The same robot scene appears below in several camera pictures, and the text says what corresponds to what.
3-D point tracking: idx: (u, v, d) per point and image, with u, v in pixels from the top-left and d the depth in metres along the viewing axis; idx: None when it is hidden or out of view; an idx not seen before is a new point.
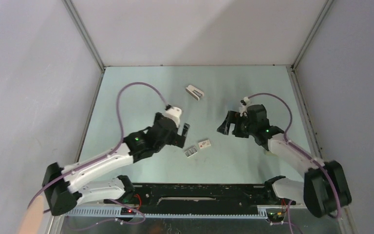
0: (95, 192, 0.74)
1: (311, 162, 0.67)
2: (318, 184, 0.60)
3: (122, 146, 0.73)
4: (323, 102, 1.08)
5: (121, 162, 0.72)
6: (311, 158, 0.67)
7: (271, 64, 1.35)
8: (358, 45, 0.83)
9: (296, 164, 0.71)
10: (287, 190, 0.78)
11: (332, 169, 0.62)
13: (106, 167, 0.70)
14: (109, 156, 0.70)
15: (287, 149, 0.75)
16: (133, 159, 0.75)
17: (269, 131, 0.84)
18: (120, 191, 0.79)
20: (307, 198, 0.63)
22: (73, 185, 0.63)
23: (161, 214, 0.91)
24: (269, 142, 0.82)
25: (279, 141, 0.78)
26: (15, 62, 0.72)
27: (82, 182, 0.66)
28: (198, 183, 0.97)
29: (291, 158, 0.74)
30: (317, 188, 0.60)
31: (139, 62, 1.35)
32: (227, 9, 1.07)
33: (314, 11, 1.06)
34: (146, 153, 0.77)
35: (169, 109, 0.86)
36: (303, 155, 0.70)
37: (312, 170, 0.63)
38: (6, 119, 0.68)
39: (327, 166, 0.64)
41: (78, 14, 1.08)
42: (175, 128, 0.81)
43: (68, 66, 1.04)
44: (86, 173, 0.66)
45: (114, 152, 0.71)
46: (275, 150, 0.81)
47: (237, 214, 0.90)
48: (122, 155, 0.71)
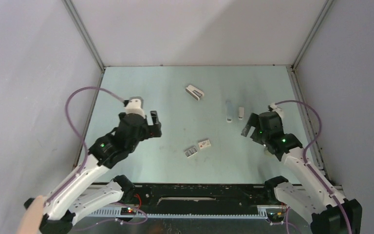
0: (89, 206, 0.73)
1: (331, 196, 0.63)
2: (336, 225, 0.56)
3: (89, 159, 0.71)
4: (324, 102, 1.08)
5: (95, 173, 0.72)
6: (332, 193, 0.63)
7: (271, 64, 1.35)
8: (358, 45, 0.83)
9: (313, 192, 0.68)
10: (289, 199, 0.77)
11: (351, 207, 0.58)
13: (80, 186, 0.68)
14: (79, 175, 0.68)
15: (302, 170, 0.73)
16: (107, 165, 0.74)
17: (286, 142, 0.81)
18: (118, 193, 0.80)
20: (317, 230, 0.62)
22: (52, 215, 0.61)
23: (161, 214, 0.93)
24: (284, 155, 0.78)
25: (296, 160, 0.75)
26: (15, 62, 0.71)
27: (62, 208, 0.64)
28: (198, 183, 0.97)
29: (306, 182, 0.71)
30: (332, 224, 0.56)
31: (139, 62, 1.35)
32: (227, 9, 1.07)
33: (314, 11, 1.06)
34: (118, 156, 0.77)
35: (129, 104, 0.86)
36: (324, 186, 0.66)
37: (332, 209, 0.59)
38: (6, 119, 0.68)
39: (347, 204, 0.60)
41: (78, 13, 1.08)
42: (142, 123, 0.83)
43: (68, 66, 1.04)
44: (62, 199, 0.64)
45: (82, 168, 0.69)
46: (288, 164, 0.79)
47: (237, 214, 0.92)
48: (92, 168, 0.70)
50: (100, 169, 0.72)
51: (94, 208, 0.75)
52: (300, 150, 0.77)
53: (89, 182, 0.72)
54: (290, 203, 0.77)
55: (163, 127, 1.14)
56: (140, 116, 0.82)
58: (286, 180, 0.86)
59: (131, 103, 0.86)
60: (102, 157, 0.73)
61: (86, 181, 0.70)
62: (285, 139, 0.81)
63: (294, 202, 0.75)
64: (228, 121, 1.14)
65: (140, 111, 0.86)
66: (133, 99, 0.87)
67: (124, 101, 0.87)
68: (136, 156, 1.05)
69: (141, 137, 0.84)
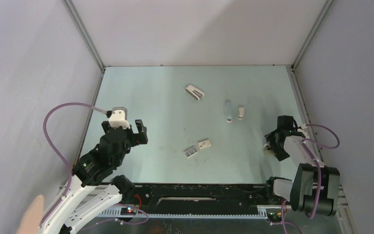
0: (85, 215, 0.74)
1: (312, 160, 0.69)
2: (308, 179, 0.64)
3: (73, 180, 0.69)
4: (323, 102, 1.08)
5: (84, 192, 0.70)
6: (314, 158, 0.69)
7: (271, 64, 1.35)
8: (358, 44, 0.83)
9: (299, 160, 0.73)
10: (286, 190, 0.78)
11: (329, 175, 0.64)
13: (70, 205, 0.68)
14: (65, 197, 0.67)
15: (298, 147, 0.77)
16: (92, 185, 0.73)
17: (292, 132, 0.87)
18: (114, 198, 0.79)
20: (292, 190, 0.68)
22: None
23: (161, 214, 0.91)
24: (286, 138, 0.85)
25: (295, 140, 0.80)
26: (15, 62, 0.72)
27: (54, 229, 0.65)
28: (198, 183, 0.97)
29: (298, 155, 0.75)
30: (305, 182, 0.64)
31: (139, 61, 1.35)
32: (227, 9, 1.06)
33: (314, 11, 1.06)
34: (102, 174, 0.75)
35: (111, 115, 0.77)
36: (308, 153, 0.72)
37: (311, 167, 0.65)
38: (6, 118, 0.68)
39: (326, 169, 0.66)
41: (78, 13, 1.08)
42: (125, 137, 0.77)
43: (68, 66, 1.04)
44: (52, 221, 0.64)
45: (68, 190, 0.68)
46: (287, 148, 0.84)
47: (237, 214, 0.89)
48: (76, 189, 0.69)
50: (85, 189, 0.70)
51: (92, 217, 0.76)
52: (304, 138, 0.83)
53: (80, 200, 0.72)
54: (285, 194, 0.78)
55: (163, 127, 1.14)
56: (121, 129, 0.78)
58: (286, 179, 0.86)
59: (113, 115, 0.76)
60: (85, 178, 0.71)
61: (76, 200, 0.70)
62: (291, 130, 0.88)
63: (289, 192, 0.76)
64: (228, 121, 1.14)
65: (123, 123, 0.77)
66: (116, 109, 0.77)
67: (106, 111, 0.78)
68: (136, 156, 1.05)
69: (126, 149, 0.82)
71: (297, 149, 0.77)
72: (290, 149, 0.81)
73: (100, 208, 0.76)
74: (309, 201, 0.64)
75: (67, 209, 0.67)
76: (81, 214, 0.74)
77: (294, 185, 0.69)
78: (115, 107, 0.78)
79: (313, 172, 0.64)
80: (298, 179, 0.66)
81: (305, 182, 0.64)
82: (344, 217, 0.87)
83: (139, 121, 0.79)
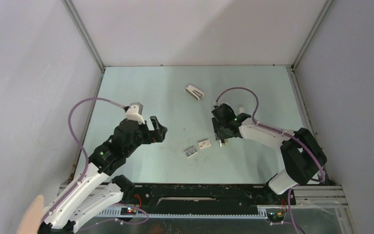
0: (89, 211, 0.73)
1: (283, 134, 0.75)
2: (295, 149, 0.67)
3: (89, 167, 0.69)
4: (323, 102, 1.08)
5: (97, 179, 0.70)
6: (282, 131, 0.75)
7: (271, 64, 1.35)
8: (359, 44, 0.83)
9: (271, 141, 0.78)
10: (280, 181, 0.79)
11: (305, 136, 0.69)
13: (83, 193, 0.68)
14: (80, 183, 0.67)
15: (259, 130, 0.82)
16: (106, 173, 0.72)
17: (237, 119, 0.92)
18: (117, 195, 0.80)
20: (290, 171, 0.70)
22: (56, 224, 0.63)
23: (161, 214, 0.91)
24: (240, 129, 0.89)
25: (249, 125, 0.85)
26: (15, 62, 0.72)
27: (65, 216, 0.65)
28: (198, 183, 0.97)
29: (262, 136, 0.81)
30: (296, 157, 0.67)
31: (139, 61, 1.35)
32: (227, 9, 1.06)
33: (315, 11, 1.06)
34: (117, 163, 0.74)
35: (128, 109, 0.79)
36: (274, 131, 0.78)
37: (288, 141, 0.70)
38: (6, 119, 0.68)
39: (298, 134, 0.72)
41: (78, 13, 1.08)
42: (138, 128, 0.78)
43: (68, 66, 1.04)
44: (64, 207, 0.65)
45: (84, 176, 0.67)
46: (248, 135, 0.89)
47: (237, 215, 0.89)
48: (92, 175, 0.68)
50: (101, 176, 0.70)
51: (95, 212, 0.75)
52: (250, 119, 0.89)
53: (92, 189, 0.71)
54: (284, 185, 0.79)
55: None
56: (136, 123, 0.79)
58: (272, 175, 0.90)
59: (132, 109, 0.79)
60: (101, 165, 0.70)
61: (89, 188, 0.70)
62: (236, 118, 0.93)
63: (285, 180, 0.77)
64: None
65: (138, 118, 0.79)
66: (132, 104, 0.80)
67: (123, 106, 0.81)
68: (136, 156, 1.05)
69: (138, 143, 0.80)
71: (257, 132, 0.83)
72: (252, 135, 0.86)
73: (102, 204, 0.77)
74: (312, 166, 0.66)
75: (80, 196, 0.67)
76: (84, 209, 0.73)
77: (288, 165, 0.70)
78: (135, 102, 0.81)
79: (293, 143, 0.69)
80: (288, 159, 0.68)
81: (293, 155, 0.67)
82: (344, 217, 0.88)
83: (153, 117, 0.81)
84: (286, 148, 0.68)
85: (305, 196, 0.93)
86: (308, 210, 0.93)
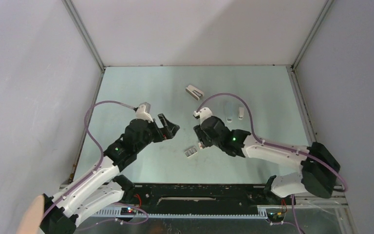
0: (91, 206, 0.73)
1: (297, 153, 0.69)
2: (317, 169, 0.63)
3: (104, 160, 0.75)
4: (323, 102, 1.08)
5: (110, 172, 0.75)
6: (296, 150, 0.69)
7: (271, 64, 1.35)
8: (359, 44, 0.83)
9: (284, 161, 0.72)
10: (289, 189, 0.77)
11: (319, 151, 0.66)
13: (95, 184, 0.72)
14: (95, 172, 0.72)
15: (270, 150, 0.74)
16: (120, 168, 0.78)
17: (236, 138, 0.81)
18: (119, 193, 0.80)
20: (312, 189, 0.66)
22: (68, 209, 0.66)
23: (161, 214, 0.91)
24: (243, 150, 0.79)
25: (254, 145, 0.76)
26: (15, 62, 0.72)
27: (75, 204, 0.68)
28: (198, 183, 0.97)
29: (274, 156, 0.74)
30: (321, 178, 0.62)
31: (139, 61, 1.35)
32: (227, 9, 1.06)
33: (315, 11, 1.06)
34: (129, 158, 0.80)
35: (137, 109, 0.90)
36: (287, 150, 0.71)
37: (307, 164, 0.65)
38: (6, 119, 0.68)
39: (312, 149, 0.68)
41: (78, 13, 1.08)
42: (146, 126, 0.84)
43: (68, 66, 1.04)
44: (77, 194, 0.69)
45: (98, 167, 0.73)
46: (252, 154, 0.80)
47: (237, 215, 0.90)
48: (107, 166, 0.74)
50: (115, 169, 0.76)
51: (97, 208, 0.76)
52: (252, 137, 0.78)
53: (102, 182, 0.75)
54: (289, 190, 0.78)
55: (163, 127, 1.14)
56: (144, 121, 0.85)
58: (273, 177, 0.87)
59: (140, 108, 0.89)
60: (116, 160, 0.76)
61: (101, 180, 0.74)
62: (235, 137, 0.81)
63: (293, 189, 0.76)
64: (228, 121, 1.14)
65: (146, 115, 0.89)
66: (140, 105, 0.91)
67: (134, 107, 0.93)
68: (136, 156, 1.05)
69: (147, 141, 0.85)
71: (267, 152, 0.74)
72: (258, 154, 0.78)
73: (104, 201, 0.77)
74: (333, 181, 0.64)
75: (92, 186, 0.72)
76: (86, 204, 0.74)
77: (309, 185, 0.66)
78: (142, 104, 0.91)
79: (313, 165, 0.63)
80: (312, 181, 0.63)
81: (319, 177, 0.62)
82: (344, 217, 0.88)
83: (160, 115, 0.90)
84: (309, 173, 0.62)
85: (305, 196, 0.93)
86: (308, 210, 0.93)
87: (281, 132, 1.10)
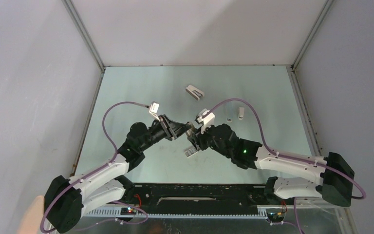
0: (96, 199, 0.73)
1: (315, 165, 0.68)
2: (338, 182, 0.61)
3: (118, 156, 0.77)
4: (323, 102, 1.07)
5: (122, 168, 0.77)
6: (314, 163, 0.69)
7: (271, 64, 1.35)
8: (359, 44, 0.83)
9: (302, 173, 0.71)
10: (294, 192, 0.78)
11: (335, 162, 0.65)
13: (108, 176, 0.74)
14: (110, 164, 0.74)
15: (286, 163, 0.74)
16: (128, 168, 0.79)
17: (248, 151, 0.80)
18: (121, 190, 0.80)
20: (330, 199, 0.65)
22: (83, 192, 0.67)
23: (161, 214, 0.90)
24: (256, 163, 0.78)
25: (269, 158, 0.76)
26: (15, 62, 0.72)
27: (88, 190, 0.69)
28: (198, 183, 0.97)
29: (289, 168, 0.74)
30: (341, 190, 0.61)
31: (139, 61, 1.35)
32: (227, 9, 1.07)
33: (315, 11, 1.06)
34: (138, 159, 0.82)
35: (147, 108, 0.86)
36: (304, 163, 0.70)
37: (326, 175, 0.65)
38: (6, 120, 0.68)
39: (329, 161, 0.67)
41: (78, 14, 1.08)
42: (146, 132, 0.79)
43: (68, 66, 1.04)
44: (93, 180, 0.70)
45: (113, 161, 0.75)
46: (266, 167, 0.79)
47: (237, 214, 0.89)
48: (121, 162, 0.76)
50: (126, 166, 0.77)
51: (99, 203, 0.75)
52: (264, 148, 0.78)
53: (113, 176, 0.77)
54: (296, 194, 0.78)
55: None
56: (143, 126, 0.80)
58: (274, 179, 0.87)
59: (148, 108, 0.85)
60: (127, 158, 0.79)
61: (114, 173, 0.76)
62: (246, 149, 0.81)
63: (300, 192, 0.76)
64: (228, 121, 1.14)
65: (153, 115, 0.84)
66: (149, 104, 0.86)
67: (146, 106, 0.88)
68: None
69: (153, 142, 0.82)
71: (283, 164, 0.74)
72: (272, 167, 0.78)
73: (107, 196, 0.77)
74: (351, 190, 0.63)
75: (104, 177, 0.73)
76: (91, 196, 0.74)
77: (327, 195, 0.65)
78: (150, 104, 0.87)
79: (332, 176, 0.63)
80: (331, 192, 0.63)
81: (340, 187, 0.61)
82: (344, 217, 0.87)
83: (161, 115, 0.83)
84: (330, 186, 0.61)
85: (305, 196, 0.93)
86: (308, 210, 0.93)
87: (281, 132, 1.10)
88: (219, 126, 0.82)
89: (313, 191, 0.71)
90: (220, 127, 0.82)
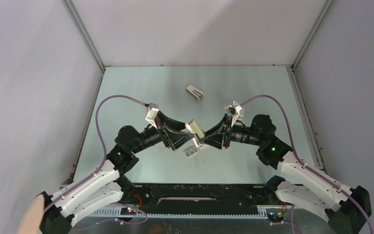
0: (89, 206, 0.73)
1: (339, 191, 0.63)
2: (353, 214, 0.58)
3: (106, 163, 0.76)
4: (323, 102, 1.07)
5: (110, 176, 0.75)
6: (339, 187, 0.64)
7: (271, 64, 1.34)
8: (359, 43, 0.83)
9: (319, 191, 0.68)
10: (294, 200, 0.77)
11: (359, 194, 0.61)
13: (95, 186, 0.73)
14: (95, 174, 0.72)
15: (306, 174, 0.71)
16: (120, 173, 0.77)
17: (276, 148, 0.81)
18: (118, 194, 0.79)
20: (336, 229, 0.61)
22: (66, 208, 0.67)
23: (161, 214, 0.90)
24: (280, 165, 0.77)
25: (294, 165, 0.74)
26: (15, 62, 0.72)
27: (74, 204, 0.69)
28: (198, 183, 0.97)
29: (310, 184, 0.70)
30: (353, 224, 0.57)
31: (138, 61, 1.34)
32: (227, 10, 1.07)
33: (315, 11, 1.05)
34: (130, 164, 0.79)
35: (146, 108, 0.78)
36: (328, 183, 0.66)
37: (343, 204, 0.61)
38: (6, 120, 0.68)
39: (353, 191, 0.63)
41: (78, 13, 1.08)
42: (137, 137, 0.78)
43: (68, 66, 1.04)
44: (77, 194, 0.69)
45: (100, 170, 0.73)
46: (286, 172, 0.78)
47: (237, 215, 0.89)
48: (107, 170, 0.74)
50: (113, 174, 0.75)
51: (94, 209, 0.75)
52: (292, 155, 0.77)
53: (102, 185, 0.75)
54: (296, 203, 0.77)
55: None
56: (132, 131, 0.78)
58: (282, 179, 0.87)
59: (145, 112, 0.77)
60: (117, 165, 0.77)
61: (101, 183, 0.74)
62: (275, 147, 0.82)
63: (299, 202, 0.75)
64: None
65: (150, 121, 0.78)
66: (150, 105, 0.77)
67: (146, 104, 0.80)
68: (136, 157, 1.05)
69: (147, 144, 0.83)
71: (305, 176, 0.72)
72: (291, 174, 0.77)
73: (102, 201, 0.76)
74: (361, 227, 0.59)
75: (91, 188, 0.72)
76: (83, 204, 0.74)
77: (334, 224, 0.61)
78: (151, 103, 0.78)
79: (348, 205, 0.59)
80: (340, 223, 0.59)
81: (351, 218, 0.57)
82: None
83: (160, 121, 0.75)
84: (344, 215, 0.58)
85: None
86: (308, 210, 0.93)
87: (281, 132, 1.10)
88: (259, 115, 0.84)
89: (318, 209, 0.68)
90: (257, 120, 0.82)
